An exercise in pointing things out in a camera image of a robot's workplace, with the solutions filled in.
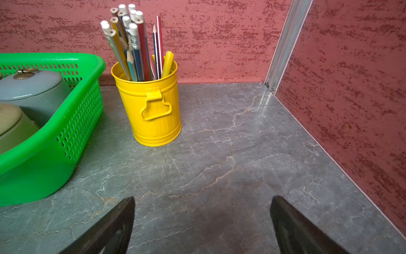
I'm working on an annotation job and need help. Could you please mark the blue pencil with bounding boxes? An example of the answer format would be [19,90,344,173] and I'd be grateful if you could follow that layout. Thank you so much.
[153,24,160,80]

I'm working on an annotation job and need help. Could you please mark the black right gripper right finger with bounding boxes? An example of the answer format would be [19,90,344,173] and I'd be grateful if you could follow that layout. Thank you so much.
[270,195,348,254]

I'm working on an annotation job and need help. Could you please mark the aluminium corner profile right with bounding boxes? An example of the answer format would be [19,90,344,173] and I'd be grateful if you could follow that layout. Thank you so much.
[264,0,313,95]

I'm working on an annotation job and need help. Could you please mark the grey-blue tea canister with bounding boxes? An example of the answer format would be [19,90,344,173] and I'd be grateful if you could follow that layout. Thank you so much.
[1,68,71,127]

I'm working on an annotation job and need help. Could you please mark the green plastic basket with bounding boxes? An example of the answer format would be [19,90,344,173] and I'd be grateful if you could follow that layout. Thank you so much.
[1,53,106,206]

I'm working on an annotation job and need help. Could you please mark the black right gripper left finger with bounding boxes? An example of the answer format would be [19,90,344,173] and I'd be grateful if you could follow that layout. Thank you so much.
[61,196,135,254]

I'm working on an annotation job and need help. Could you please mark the yellow marker pen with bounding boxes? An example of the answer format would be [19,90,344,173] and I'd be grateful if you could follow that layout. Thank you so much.
[161,51,174,78]

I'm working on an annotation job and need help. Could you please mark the yellow metal pencil bucket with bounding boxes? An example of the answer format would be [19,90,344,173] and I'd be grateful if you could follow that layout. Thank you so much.
[111,61,182,147]

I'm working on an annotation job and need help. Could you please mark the red pencil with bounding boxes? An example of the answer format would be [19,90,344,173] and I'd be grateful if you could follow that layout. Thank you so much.
[156,16,165,78]

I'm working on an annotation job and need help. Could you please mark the pencil with white eraser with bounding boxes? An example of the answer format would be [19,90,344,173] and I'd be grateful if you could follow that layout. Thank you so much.
[129,23,145,81]

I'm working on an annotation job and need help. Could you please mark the beige tea canister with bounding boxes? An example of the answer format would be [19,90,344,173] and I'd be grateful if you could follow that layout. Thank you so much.
[0,104,39,154]

